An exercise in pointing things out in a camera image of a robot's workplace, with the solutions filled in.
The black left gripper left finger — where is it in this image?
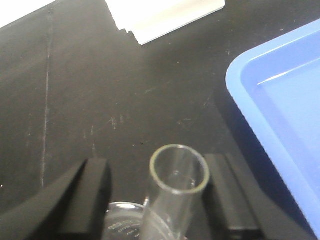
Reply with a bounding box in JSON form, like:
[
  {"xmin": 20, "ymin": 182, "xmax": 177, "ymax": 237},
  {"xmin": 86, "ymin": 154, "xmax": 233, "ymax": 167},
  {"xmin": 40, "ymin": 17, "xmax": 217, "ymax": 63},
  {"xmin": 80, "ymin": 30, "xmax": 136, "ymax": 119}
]
[{"xmin": 0, "ymin": 158, "xmax": 111, "ymax": 240}]

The clear glass test tube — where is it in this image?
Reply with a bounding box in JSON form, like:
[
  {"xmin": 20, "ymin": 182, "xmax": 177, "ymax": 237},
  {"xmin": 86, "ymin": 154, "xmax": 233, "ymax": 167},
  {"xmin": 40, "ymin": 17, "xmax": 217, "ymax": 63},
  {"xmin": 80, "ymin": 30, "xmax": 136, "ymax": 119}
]
[{"xmin": 139, "ymin": 144, "xmax": 210, "ymax": 240}]

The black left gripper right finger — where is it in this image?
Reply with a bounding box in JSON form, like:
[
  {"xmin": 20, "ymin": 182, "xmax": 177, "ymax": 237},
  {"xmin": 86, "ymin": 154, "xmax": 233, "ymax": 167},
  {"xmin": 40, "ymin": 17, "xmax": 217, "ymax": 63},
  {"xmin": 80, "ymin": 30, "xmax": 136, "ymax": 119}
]
[{"xmin": 201, "ymin": 153, "xmax": 313, "ymax": 240}]

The blue plastic tray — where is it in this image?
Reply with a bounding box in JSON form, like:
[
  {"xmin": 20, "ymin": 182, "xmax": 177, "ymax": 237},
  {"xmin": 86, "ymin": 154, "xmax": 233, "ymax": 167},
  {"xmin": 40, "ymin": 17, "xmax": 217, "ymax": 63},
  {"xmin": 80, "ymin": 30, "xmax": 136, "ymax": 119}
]
[{"xmin": 225, "ymin": 20, "xmax": 320, "ymax": 236}]

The left white storage bin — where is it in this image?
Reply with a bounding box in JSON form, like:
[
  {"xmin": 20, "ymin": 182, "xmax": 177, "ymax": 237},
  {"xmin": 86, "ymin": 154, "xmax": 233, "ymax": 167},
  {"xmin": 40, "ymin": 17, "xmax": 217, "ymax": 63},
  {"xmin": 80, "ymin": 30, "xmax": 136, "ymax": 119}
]
[{"xmin": 106, "ymin": 0, "xmax": 226, "ymax": 45}]

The glass beaker on counter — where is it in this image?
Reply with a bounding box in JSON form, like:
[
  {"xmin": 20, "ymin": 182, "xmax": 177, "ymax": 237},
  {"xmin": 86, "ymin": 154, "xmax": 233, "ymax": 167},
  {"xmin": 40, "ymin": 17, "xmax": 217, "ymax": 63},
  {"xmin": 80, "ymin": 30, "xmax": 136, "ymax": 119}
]
[{"xmin": 102, "ymin": 201, "xmax": 188, "ymax": 240}]

